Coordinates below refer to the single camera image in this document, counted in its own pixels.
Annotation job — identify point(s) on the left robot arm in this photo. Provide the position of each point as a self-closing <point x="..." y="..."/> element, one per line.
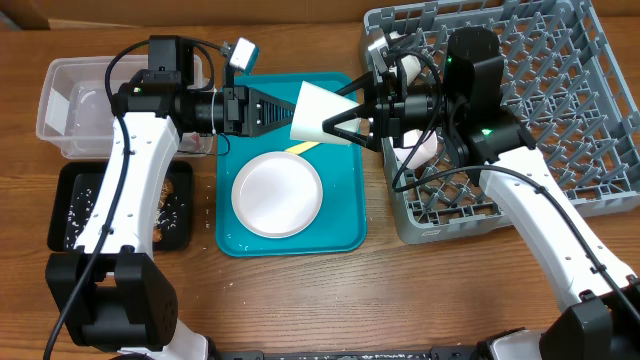
<point x="109" y="292"/>

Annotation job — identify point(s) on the black plastic tray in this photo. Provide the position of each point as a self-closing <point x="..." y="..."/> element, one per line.
<point x="77" y="192"/>

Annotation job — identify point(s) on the white bowl with walnut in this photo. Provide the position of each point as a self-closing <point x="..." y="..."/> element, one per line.
<point x="407" y="65"/>

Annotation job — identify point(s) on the white paper cup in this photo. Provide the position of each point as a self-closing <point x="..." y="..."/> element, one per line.
<point x="314" y="106"/>

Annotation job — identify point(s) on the grey dishwasher rack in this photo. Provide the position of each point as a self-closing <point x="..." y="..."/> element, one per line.
<point x="561" y="79"/>

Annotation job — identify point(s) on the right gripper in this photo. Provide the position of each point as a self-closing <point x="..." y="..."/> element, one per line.
<point x="382" y="115"/>

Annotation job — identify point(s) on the clear plastic bin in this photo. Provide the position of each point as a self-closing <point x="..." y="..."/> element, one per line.
<point x="74" y="113"/>

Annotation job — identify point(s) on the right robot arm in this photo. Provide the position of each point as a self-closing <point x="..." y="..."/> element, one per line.
<point x="597" y="293"/>

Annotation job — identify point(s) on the teal serving tray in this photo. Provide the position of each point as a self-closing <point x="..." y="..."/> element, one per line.
<point x="341" y="224"/>

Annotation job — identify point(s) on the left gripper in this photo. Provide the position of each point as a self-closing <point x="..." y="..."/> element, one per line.
<point x="244" y="112"/>

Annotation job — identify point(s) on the yellow plastic spoon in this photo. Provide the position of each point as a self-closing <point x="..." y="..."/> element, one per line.
<point x="301" y="147"/>

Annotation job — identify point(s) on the pink round plate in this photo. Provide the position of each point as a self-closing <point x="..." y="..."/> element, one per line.
<point x="277" y="195"/>

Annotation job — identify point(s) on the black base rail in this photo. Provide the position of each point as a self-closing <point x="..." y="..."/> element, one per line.
<point x="350" y="352"/>

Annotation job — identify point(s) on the brown carrot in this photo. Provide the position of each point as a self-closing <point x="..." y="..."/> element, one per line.
<point x="157" y="235"/>

